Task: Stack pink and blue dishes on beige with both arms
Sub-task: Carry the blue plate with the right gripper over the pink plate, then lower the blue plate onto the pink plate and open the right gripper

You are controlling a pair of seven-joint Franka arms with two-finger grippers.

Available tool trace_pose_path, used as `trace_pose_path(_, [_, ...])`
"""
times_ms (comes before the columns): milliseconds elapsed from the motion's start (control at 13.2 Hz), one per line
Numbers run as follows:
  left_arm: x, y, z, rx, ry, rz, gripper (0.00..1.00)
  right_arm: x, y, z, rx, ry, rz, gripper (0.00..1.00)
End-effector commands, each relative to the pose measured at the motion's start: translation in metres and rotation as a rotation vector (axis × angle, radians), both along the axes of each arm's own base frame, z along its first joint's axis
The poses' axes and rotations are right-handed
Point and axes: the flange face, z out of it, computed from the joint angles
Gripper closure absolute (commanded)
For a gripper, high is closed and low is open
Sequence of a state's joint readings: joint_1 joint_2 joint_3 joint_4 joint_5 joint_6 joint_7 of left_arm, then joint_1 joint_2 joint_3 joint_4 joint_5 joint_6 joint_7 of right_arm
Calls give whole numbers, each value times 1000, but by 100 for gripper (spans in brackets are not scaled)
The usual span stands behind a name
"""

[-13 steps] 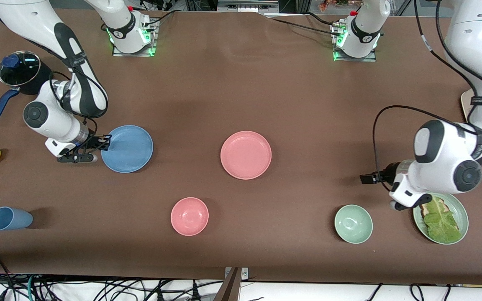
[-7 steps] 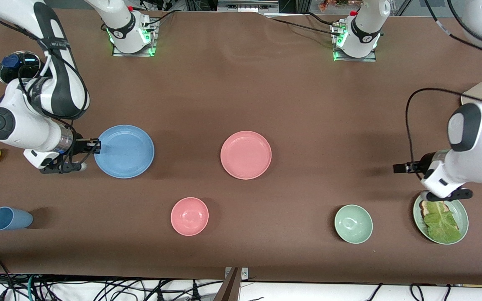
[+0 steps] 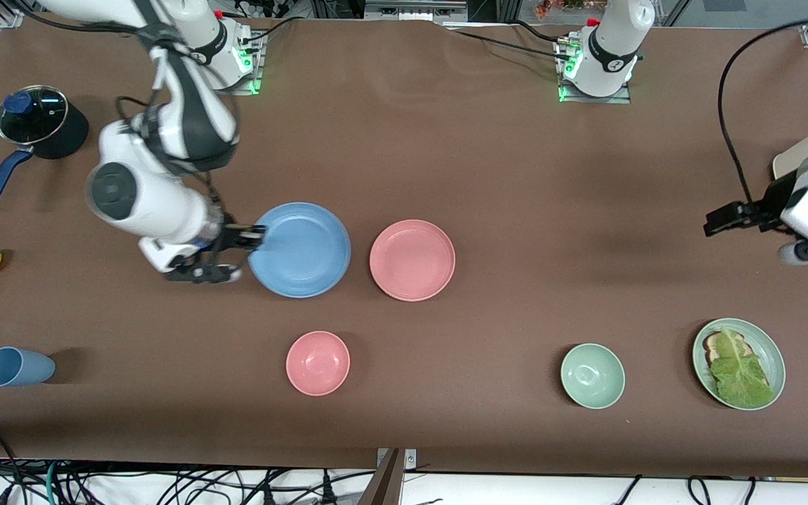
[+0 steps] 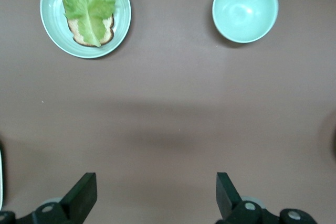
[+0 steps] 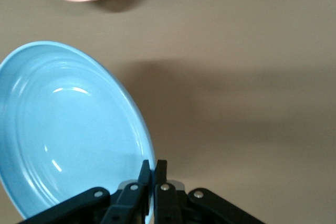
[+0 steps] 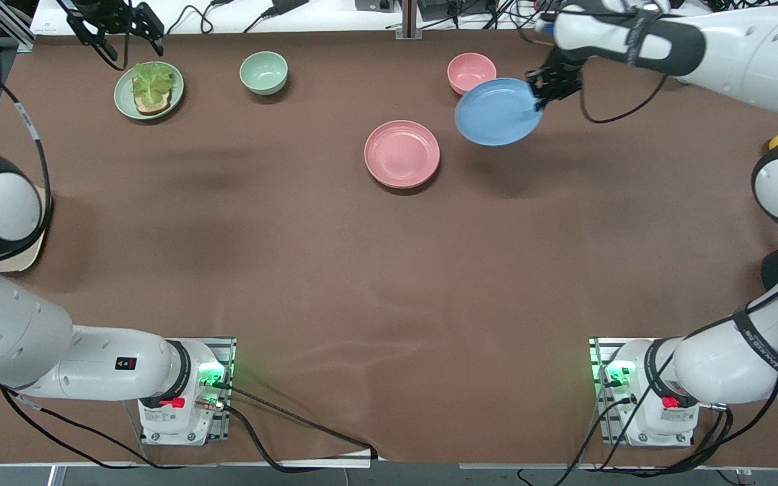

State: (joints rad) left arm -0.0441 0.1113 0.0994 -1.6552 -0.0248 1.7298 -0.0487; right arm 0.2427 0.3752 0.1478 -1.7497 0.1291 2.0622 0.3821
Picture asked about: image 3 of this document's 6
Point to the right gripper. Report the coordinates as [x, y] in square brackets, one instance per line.
[229, 236]

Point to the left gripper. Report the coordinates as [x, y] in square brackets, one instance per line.
[764, 205]

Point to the blue plate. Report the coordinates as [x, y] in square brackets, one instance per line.
[302, 251]

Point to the pink plate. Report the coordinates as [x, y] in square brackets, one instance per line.
[412, 261]

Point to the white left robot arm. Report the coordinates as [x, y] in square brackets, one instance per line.
[611, 49]

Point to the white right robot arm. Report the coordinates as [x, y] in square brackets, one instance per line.
[186, 119]

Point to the cream white board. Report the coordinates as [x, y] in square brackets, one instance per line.
[800, 154]

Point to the toasted bread slice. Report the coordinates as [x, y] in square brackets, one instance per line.
[712, 344]

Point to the green plate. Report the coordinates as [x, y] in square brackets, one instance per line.
[772, 351]

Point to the small pink bowl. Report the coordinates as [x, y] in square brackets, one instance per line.
[318, 363]

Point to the green lettuce leaf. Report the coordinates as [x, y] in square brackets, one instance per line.
[741, 372]

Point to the small green bowl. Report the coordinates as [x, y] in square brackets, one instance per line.
[593, 376]

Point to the brown table cover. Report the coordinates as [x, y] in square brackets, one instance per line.
[516, 140]

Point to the blue cup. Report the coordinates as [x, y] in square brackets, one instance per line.
[18, 367]

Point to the colourful toy food pile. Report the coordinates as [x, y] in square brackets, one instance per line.
[558, 7]

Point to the grey metal box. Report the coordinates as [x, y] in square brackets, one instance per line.
[414, 8]

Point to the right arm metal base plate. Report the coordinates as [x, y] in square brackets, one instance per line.
[246, 88]

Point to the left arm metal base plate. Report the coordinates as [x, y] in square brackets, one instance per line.
[621, 99]

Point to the silver table edge bracket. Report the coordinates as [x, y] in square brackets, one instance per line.
[411, 457]

